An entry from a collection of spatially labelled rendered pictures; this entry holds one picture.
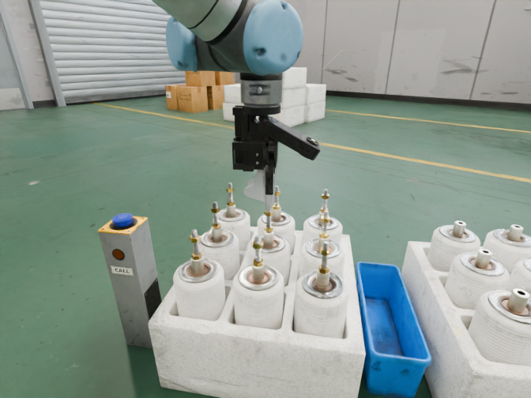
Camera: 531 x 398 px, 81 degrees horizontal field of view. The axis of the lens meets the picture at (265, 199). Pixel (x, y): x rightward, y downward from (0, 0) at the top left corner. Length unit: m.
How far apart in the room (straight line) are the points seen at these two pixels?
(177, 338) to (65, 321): 0.43
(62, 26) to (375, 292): 5.25
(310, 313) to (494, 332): 0.30
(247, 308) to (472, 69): 5.11
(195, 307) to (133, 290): 0.18
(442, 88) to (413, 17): 1.11
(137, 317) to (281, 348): 0.35
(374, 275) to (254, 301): 0.44
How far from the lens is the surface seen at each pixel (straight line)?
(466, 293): 0.75
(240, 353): 0.63
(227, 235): 0.73
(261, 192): 0.61
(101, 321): 0.97
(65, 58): 5.54
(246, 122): 0.58
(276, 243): 0.69
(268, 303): 0.58
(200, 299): 0.61
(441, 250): 0.83
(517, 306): 0.67
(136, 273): 0.71
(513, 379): 0.67
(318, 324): 0.59
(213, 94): 4.33
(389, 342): 0.88
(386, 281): 0.94
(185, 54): 0.49
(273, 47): 0.37
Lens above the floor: 0.62
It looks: 24 degrees down
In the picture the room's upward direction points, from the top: straight up
